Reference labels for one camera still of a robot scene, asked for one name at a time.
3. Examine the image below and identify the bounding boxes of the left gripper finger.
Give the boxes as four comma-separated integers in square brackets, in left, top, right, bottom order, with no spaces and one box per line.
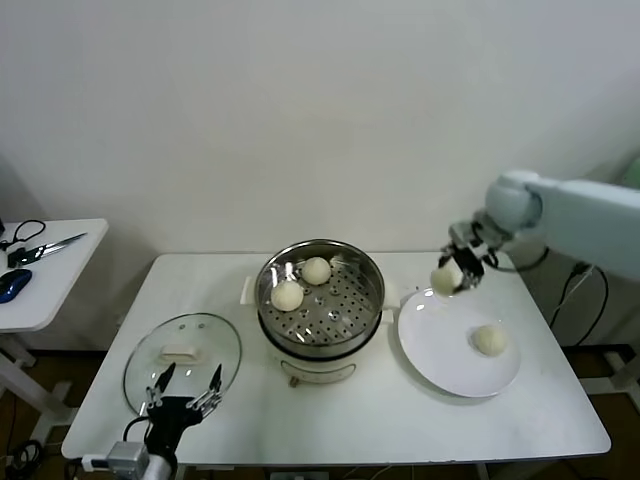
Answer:
[187,363,223,416]
[144,362,176,411]

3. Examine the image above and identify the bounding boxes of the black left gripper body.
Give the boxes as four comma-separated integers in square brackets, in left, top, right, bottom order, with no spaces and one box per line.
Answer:
[144,397,207,454]

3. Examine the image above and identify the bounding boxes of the scissors with dark handle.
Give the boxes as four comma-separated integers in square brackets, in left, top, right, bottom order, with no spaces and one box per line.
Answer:
[7,232,89,267]

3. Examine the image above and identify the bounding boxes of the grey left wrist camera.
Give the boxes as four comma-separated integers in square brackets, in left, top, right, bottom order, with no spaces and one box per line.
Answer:
[81,440,151,480]

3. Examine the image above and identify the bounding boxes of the glass lid white handle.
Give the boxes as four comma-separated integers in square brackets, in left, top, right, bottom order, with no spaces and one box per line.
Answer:
[123,312,243,419]

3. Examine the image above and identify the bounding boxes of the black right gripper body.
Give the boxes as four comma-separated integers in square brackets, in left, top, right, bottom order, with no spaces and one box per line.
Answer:
[451,243,486,286]

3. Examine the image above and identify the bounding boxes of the black floor cables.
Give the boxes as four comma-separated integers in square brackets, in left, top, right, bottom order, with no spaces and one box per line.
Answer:
[0,439,46,474]

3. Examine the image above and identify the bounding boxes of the white round plate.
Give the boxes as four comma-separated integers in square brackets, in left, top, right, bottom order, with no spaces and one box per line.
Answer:
[397,287,522,399]

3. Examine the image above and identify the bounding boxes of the steel steamer basket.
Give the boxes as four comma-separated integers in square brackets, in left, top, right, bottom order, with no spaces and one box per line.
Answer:
[241,238,401,360]

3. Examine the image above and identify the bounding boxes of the white side table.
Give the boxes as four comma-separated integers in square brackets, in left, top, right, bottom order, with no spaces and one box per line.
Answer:
[0,218,110,444]

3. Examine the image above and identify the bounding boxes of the white steamed baozi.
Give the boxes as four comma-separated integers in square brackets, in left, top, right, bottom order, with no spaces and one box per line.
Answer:
[430,267,464,296]
[271,281,305,312]
[300,256,332,286]
[471,324,509,358]

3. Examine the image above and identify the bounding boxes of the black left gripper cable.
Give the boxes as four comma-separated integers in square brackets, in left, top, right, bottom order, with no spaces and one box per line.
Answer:
[123,416,151,444]

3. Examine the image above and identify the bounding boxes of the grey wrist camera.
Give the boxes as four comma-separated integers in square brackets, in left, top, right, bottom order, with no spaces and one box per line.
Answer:
[81,440,151,480]
[448,212,489,247]

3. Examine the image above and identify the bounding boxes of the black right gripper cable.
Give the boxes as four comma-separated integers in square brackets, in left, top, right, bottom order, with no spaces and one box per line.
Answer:
[482,247,550,274]

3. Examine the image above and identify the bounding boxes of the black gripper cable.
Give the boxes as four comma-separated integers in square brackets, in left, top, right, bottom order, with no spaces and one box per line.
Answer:
[123,416,151,444]
[482,247,550,274]

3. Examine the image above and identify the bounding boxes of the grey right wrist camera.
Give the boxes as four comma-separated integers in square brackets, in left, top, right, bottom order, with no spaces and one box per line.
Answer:
[448,212,489,247]

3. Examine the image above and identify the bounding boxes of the pale green appliance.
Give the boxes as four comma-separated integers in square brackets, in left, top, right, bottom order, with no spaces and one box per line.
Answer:
[618,155,640,190]

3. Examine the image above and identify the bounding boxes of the blue computer mouse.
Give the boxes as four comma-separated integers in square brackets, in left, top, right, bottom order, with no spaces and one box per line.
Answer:
[0,268,33,304]

